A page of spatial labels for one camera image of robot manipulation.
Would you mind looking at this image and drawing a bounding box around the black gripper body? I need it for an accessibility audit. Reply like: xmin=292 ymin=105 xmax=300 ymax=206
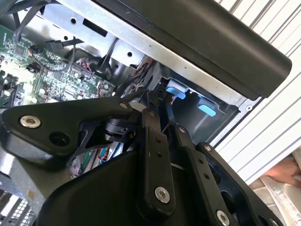
xmin=35 ymin=152 xmax=212 ymax=226

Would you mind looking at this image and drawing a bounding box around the hard disk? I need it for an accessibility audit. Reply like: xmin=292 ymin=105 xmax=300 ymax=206
xmin=164 ymin=79 xmax=217 ymax=118

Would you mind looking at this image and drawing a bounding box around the person's bare hand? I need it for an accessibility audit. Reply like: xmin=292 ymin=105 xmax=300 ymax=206
xmin=262 ymin=156 xmax=301 ymax=186

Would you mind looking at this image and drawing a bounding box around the blue disk wire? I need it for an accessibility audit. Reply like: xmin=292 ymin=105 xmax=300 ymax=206
xmin=161 ymin=89 xmax=177 ymax=128

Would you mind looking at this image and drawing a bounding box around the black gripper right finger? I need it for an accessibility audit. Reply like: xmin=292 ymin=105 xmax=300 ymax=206
xmin=154 ymin=93 xmax=283 ymax=226

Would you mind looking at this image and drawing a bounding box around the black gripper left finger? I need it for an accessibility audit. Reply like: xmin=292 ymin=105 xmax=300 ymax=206
xmin=1 ymin=91 xmax=176 ymax=222

